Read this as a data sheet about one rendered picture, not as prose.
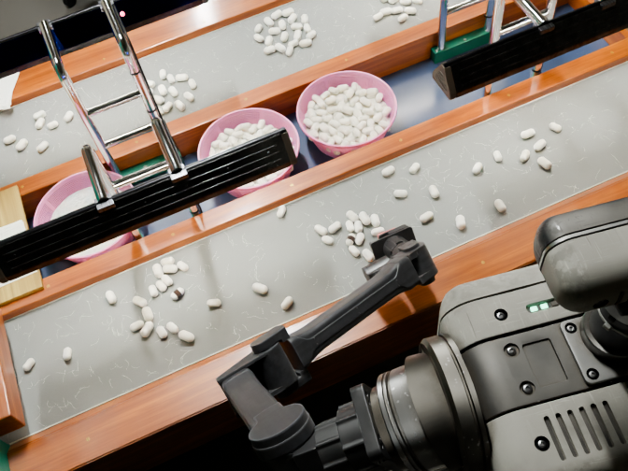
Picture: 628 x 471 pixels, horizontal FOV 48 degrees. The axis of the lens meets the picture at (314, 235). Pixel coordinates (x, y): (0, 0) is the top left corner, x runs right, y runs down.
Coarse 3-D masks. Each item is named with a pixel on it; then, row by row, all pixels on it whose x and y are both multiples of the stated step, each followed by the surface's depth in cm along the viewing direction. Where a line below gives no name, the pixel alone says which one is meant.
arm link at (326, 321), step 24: (384, 264) 143; (408, 264) 140; (432, 264) 143; (360, 288) 137; (384, 288) 136; (408, 288) 139; (336, 312) 131; (360, 312) 133; (264, 336) 125; (288, 336) 126; (312, 336) 127; (336, 336) 130; (312, 360) 127
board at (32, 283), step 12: (0, 192) 184; (12, 192) 183; (0, 204) 181; (12, 204) 181; (0, 216) 179; (12, 216) 179; (24, 216) 179; (36, 276) 169; (0, 288) 168; (12, 288) 168; (24, 288) 167; (36, 288) 167; (0, 300) 166; (12, 300) 167
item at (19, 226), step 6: (18, 222) 178; (0, 228) 177; (6, 228) 177; (12, 228) 177; (18, 228) 176; (24, 228) 176; (0, 234) 176; (6, 234) 176; (12, 234) 176; (36, 270) 169; (24, 276) 169; (0, 282) 169; (6, 282) 168
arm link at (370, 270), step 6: (414, 240) 146; (402, 246) 147; (408, 246) 144; (414, 246) 142; (384, 258) 150; (372, 264) 150; (378, 264) 149; (366, 270) 149; (372, 270) 149; (378, 270) 147; (366, 276) 150; (372, 276) 147; (426, 282) 144; (432, 282) 144
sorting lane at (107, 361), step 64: (512, 128) 183; (576, 128) 181; (320, 192) 178; (384, 192) 176; (448, 192) 174; (512, 192) 172; (576, 192) 171; (192, 256) 172; (256, 256) 170; (320, 256) 168; (64, 320) 166; (128, 320) 164; (192, 320) 163; (256, 320) 161; (64, 384) 157; (128, 384) 156
